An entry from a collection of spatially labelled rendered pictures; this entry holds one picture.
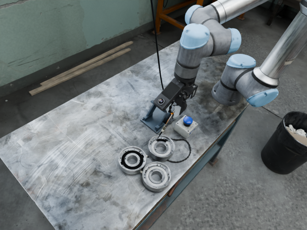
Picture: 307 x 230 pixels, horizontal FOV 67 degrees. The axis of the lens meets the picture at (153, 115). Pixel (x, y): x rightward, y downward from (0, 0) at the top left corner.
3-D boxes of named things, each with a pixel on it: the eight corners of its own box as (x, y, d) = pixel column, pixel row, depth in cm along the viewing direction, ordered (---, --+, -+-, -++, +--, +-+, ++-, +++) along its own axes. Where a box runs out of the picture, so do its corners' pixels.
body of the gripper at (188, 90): (194, 97, 86) (203, 72, 77) (180, 109, 82) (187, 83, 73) (178, 87, 89) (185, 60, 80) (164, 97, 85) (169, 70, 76)
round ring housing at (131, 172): (124, 180, 85) (124, 175, 81) (114, 156, 90) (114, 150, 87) (150, 170, 88) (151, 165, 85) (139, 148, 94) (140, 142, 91)
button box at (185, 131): (186, 139, 100) (188, 132, 96) (173, 129, 102) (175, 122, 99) (197, 129, 104) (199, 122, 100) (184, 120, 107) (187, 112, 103)
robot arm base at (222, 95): (220, 81, 128) (227, 66, 121) (245, 96, 122) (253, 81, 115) (205, 94, 120) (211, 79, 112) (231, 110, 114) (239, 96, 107)
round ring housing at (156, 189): (172, 172, 89) (175, 166, 86) (165, 197, 82) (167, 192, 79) (146, 163, 90) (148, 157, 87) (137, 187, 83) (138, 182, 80)
